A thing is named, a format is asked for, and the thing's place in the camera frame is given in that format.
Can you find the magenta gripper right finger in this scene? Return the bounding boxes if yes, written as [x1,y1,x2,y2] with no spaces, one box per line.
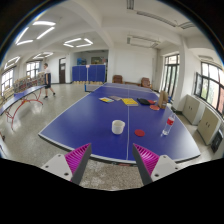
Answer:
[132,144,160,185]

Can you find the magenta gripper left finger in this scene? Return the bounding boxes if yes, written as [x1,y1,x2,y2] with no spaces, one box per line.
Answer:
[65,143,92,185]

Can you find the clear water bottle red label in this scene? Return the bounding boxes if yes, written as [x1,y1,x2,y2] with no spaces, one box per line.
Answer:
[162,113,175,135]

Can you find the red bottle cap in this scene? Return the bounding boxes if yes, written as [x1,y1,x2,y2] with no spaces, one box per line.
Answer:
[134,129,145,137]

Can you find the white cup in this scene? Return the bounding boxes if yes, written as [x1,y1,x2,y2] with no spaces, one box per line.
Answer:
[112,120,125,135]

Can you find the red round paddle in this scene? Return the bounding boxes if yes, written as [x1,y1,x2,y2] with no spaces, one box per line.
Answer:
[150,105,160,111]

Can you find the blue table tennis table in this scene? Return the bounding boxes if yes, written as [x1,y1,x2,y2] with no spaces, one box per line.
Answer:
[39,83,200,164]
[0,85,44,123]

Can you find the black pouch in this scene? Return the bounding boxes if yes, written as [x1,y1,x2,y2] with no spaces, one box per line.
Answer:
[137,98,150,105]

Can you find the yellow book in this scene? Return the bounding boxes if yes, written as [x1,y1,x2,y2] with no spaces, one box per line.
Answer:
[122,98,138,106]

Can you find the brown cardboard box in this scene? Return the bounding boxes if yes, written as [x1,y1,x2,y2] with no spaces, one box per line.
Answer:
[158,91,168,109]

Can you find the beige cabinet far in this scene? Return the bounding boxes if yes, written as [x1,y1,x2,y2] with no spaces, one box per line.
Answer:
[182,95,204,125]

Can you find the beige cabinet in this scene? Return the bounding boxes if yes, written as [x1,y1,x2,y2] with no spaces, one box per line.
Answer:
[182,95,204,125]
[197,108,221,145]

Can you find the grey flat booklet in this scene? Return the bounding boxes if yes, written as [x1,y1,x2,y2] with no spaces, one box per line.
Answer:
[109,96,122,101]

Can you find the beige cabinet near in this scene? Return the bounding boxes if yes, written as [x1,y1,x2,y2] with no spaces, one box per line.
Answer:
[197,108,221,145]

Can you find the brown armchair right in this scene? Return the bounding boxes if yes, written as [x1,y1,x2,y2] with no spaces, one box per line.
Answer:
[141,77,152,88]

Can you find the brown armchair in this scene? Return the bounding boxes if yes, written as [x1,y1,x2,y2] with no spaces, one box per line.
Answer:
[112,75,123,84]
[141,77,152,88]

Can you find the brown armchair left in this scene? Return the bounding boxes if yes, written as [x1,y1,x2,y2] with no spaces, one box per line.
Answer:
[112,75,123,84]

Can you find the blue partition barrier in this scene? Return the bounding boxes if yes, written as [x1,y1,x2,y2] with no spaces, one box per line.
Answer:
[72,64,106,82]

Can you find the person in white shirt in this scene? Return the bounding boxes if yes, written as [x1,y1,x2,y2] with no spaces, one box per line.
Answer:
[43,63,56,99]

